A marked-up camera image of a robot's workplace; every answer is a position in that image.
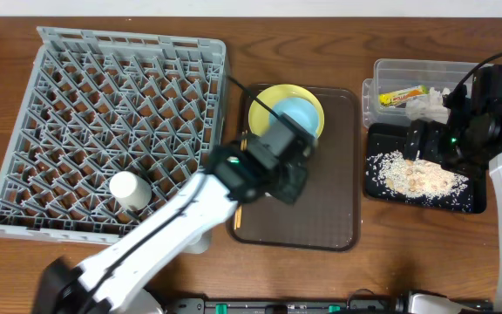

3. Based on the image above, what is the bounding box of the white tissue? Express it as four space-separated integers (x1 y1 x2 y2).
405 87 451 124

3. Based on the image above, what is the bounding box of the green orange snack wrapper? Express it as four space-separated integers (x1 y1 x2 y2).
378 85 429 107

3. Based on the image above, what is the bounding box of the wooden chopstick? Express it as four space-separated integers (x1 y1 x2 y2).
233 139 248 230

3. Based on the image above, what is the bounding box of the yellow round plate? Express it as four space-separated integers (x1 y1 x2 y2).
248 84 324 136

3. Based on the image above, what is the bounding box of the light blue bowl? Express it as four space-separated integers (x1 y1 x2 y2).
272 97 320 138

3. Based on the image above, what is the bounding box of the white cup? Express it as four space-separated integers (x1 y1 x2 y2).
109 171 152 211

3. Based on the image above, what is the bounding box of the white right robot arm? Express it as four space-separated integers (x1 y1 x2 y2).
403 108 502 312

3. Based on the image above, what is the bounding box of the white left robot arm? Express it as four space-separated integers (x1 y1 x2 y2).
32 133 317 313

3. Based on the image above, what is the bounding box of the rice and nuts pile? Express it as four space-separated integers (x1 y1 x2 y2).
366 150 468 202

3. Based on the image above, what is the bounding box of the brown serving tray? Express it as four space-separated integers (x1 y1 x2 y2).
226 86 363 252

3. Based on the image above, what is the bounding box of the clear plastic bin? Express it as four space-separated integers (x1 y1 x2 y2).
362 58 476 128

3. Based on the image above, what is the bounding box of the black rectangular tray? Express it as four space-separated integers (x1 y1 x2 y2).
363 123 487 214

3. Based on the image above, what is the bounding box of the grey dish rack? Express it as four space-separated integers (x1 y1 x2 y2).
0 27 229 245

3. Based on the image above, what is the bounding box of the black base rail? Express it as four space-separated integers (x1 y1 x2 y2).
163 290 496 314

